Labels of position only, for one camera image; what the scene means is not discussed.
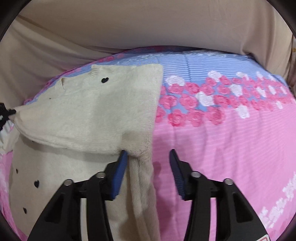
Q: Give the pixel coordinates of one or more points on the cream knit sweater black hearts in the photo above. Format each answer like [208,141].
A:
[78,126]

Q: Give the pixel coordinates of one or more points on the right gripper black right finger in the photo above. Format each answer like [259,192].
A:
[181,172]

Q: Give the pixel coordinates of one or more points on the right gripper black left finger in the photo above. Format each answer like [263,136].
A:
[114,176]

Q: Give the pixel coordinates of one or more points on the pink blue floral bedsheet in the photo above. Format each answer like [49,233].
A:
[224,114]

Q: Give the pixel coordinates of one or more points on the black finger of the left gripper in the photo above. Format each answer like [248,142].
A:
[5,113]

